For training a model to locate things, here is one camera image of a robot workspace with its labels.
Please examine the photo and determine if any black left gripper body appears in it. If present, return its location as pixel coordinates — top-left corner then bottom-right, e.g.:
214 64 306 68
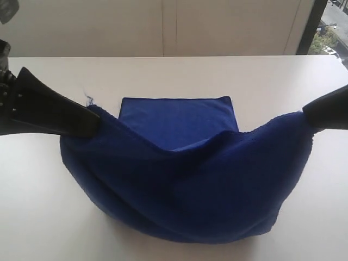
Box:
1 40 19 135

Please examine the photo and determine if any blue towel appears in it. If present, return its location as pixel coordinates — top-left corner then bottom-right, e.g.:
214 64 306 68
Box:
60 96 316 244

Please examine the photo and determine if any black window frame post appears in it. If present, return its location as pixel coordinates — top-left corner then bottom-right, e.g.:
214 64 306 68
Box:
296 0 327 55

